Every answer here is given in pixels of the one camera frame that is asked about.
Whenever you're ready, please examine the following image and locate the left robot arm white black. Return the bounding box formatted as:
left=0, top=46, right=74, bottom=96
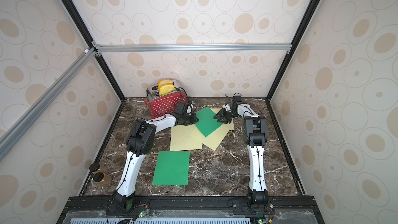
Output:
left=111, top=101, right=199, bottom=212

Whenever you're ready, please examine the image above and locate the red polka dot toaster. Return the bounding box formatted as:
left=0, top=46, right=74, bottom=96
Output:
left=145, top=80, right=187, bottom=119

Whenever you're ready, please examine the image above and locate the yellow toast slice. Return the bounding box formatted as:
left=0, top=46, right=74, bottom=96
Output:
left=158, top=79, right=174, bottom=89
left=159, top=84, right=175, bottom=95

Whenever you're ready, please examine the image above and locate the brown spice jar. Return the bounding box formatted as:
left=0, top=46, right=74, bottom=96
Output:
left=93, top=172, right=111, bottom=187
left=89, top=162, right=106, bottom=175

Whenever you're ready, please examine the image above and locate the yellow paper sheet front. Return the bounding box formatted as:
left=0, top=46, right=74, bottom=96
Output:
left=170, top=124, right=202, bottom=151

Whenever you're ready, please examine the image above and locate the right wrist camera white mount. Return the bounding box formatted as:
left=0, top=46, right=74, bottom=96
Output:
left=222, top=103, right=232, bottom=113

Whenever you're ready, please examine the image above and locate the yellow toast slice front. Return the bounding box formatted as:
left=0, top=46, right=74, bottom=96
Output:
left=159, top=84, right=175, bottom=95

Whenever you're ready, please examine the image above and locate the yellow paper sheet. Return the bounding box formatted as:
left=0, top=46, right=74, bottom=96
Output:
left=170, top=124, right=202, bottom=151
left=190, top=108, right=235, bottom=151

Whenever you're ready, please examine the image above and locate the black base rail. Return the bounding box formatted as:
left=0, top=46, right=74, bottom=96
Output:
left=57, top=196, right=324, bottom=224

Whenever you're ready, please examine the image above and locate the black toaster power cord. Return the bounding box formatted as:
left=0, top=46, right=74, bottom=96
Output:
left=177, top=88, right=198, bottom=110

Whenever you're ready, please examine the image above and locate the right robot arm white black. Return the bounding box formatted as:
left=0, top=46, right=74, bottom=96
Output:
left=214, top=93, right=268, bottom=208

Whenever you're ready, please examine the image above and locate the green paper sheet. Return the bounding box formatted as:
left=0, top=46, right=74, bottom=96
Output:
left=195, top=107, right=222, bottom=137
left=152, top=151, right=190, bottom=186

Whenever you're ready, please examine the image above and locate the brown spice jar front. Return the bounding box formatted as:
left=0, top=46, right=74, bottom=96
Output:
left=93, top=172, right=111, bottom=187

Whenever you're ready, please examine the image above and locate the left diagonal aluminium frame bar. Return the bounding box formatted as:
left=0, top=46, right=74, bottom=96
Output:
left=1, top=47, right=96, bottom=159

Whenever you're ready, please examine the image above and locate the brown spice jar rear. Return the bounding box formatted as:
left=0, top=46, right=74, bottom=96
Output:
left=89, top=162, right=106, bottom=175

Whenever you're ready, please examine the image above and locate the horizontal aluminium frame bar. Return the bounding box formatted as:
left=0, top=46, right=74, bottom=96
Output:
left=95, top=43, right=292, bottom=52

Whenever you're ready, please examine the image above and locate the yellow toast slice rear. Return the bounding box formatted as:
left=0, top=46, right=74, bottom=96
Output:
left=158, top=79, right=174, bottom=89

